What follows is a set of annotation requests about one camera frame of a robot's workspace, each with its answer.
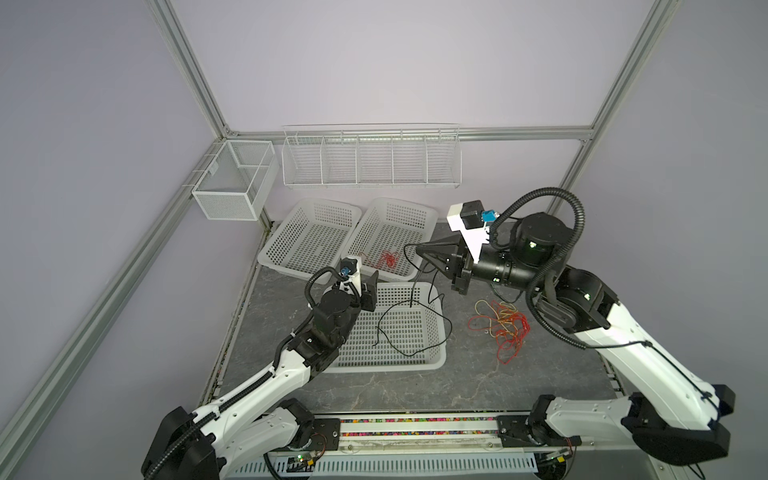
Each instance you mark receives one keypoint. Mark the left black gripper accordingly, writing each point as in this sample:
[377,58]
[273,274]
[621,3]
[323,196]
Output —
[369,297]

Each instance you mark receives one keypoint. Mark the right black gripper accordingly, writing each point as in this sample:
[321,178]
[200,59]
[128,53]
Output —
[458,259]

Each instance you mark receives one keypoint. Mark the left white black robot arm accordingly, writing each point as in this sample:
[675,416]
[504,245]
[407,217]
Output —
[259,415]

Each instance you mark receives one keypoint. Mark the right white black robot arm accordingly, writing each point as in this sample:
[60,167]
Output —
[673,415]

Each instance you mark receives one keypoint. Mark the front white plastic basket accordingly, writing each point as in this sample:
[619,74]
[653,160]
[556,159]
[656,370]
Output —
[406,332]

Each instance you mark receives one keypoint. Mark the white plastic basket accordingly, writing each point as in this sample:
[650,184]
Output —
[385,236]
[406,332]
[310,237]

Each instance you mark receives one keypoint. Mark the back right white plastic basket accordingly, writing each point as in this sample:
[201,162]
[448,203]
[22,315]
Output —
[385,236]

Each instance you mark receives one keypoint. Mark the back left white plastic basket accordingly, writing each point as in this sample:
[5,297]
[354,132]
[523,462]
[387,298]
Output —
[310,237]

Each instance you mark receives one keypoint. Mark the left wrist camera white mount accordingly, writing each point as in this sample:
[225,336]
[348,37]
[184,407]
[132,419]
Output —
[351,275]

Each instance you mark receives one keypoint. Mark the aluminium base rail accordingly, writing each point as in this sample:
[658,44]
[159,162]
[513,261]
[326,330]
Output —
[420,432]

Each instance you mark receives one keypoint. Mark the long white wire wall shelf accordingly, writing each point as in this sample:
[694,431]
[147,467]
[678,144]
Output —
[372,155]

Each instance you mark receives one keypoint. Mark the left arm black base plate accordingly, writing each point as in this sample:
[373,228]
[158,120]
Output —
[322,434]

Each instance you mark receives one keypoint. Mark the white mesh wall box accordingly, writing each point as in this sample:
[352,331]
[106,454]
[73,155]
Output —
[237,180]

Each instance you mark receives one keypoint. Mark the white slotted cable duct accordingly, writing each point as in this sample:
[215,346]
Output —
[406,466]

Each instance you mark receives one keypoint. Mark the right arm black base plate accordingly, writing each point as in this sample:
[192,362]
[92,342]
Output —
[517,430]

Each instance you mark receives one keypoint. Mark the aluminium frame profile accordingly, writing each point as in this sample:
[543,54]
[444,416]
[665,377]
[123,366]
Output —
[172,31]

